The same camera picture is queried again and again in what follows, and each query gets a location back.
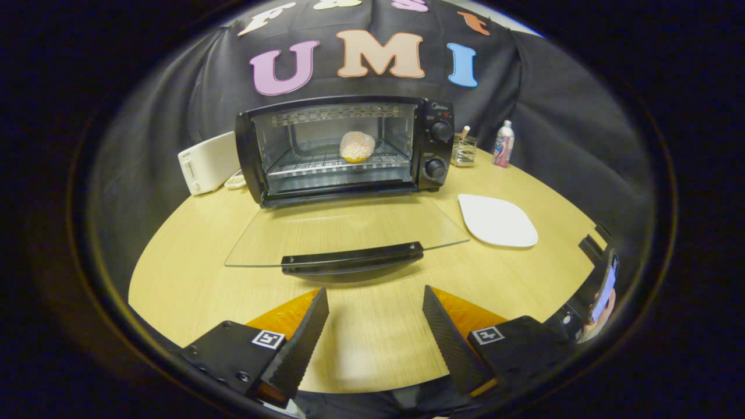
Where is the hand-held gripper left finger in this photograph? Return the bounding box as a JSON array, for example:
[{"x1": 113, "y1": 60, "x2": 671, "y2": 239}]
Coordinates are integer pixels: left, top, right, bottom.
[{"x1": 182, "y1": 286, "x2": 330, "y2": 408}]

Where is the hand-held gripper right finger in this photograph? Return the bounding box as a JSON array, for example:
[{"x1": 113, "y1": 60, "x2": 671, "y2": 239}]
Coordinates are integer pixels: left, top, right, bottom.
[{"x1": 423, "y1": 285, "x2": 577, "y2": 397}]

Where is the black toaster oven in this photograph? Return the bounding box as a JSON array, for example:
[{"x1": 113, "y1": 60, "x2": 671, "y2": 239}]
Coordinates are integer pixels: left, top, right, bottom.
[{"x1": 224, "y1": 95, "x2": 471, "y2": 277}]

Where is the round bread food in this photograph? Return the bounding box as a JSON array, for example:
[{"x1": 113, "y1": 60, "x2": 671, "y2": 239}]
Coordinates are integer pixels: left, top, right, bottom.
[{"x1": 339, "y1": 131, "x2": 376, "y2": 164}]

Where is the white pop-up toaster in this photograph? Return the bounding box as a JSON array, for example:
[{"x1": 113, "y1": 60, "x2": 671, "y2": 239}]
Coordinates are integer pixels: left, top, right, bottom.
[{"x1": 178, "y1": 131, "x2": 240, "y2": 196}]

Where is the small black device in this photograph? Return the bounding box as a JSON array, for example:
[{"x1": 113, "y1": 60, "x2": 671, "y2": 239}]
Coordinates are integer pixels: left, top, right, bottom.
[{"x1": 553, "y1": 306, "x2": 584, "y2": 342}]

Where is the white plate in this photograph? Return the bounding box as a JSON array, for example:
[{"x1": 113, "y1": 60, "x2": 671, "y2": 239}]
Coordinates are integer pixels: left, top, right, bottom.
[{"x1": 457, "y1": 193, "x2": 539, "y2": 248}]

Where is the smartphone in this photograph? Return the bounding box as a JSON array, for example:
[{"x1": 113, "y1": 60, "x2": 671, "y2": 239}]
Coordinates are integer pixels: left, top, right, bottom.
[{"x1": 588, "y1": 250, "x2": 619, "y2": 324}]

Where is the pink label plastic bottle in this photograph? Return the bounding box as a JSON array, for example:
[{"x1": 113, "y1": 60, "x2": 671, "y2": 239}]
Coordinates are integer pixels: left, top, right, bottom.
[{"x1": 493, "y1": 120, "x2": 516, "y2": 169}]

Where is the black backdrop cloth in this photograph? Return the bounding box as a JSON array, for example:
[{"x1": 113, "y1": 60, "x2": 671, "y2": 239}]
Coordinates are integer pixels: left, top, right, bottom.
[{"x1": 93, "y1": 0, "x2": 655, "y2": 280}]

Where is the wire mesh holder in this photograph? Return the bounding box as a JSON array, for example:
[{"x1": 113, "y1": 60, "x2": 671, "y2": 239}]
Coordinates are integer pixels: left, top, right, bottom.
[{"x1": 451, "y1": 134, "x2": 479, "y2": 168}]

